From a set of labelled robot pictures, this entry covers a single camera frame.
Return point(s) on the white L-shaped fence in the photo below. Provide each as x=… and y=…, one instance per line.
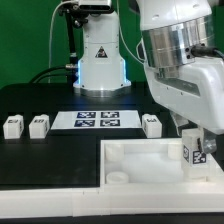
x=95, y=201

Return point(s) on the white square table top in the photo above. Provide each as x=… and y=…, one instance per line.
x=154, y=166

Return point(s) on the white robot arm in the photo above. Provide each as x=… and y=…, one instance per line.
x=173, y=34

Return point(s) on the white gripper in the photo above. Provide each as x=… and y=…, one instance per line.
x=197, y=95

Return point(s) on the black camera stand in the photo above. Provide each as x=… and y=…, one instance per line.
x=75, y=18

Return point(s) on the white marker sheet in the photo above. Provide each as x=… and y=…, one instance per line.
x=115, y=119

